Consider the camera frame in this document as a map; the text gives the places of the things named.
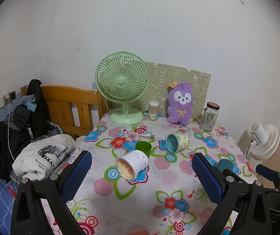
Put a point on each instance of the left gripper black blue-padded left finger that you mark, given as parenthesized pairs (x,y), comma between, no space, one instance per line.
(28,215)

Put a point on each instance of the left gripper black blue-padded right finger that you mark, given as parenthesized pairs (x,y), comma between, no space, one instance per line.
(232,193)

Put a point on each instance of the pale yellow patterned cup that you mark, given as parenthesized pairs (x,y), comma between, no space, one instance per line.
(176,142)

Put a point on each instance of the teal cup with yellow rim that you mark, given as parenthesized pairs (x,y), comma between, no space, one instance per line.
(224,164)

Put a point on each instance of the white paper-wrapped cup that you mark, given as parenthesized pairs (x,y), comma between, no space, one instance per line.
(131,164)

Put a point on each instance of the green plastic cup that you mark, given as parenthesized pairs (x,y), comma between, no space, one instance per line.
(145,147)

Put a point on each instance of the folded white printed shirt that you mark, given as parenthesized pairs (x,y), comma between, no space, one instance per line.
(39,159)

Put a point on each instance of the white small fan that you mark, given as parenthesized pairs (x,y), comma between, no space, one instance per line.
(267,140)

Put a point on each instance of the glass jar with lid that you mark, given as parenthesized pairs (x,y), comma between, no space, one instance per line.
(208,116)

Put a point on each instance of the black clothes pile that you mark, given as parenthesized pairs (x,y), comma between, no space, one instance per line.
(15,134)

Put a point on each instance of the floral tablecloth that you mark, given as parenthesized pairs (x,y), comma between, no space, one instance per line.
(166,197)

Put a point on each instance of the purple plush bunny toy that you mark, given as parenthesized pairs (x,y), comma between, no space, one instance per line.
(180,100)

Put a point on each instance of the cotton swab container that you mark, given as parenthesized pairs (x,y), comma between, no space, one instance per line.
(153,108)

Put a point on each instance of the beige patterned foam board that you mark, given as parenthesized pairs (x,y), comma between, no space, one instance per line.
(165,77)

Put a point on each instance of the green desk fan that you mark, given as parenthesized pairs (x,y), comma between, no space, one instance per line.
(122,78)

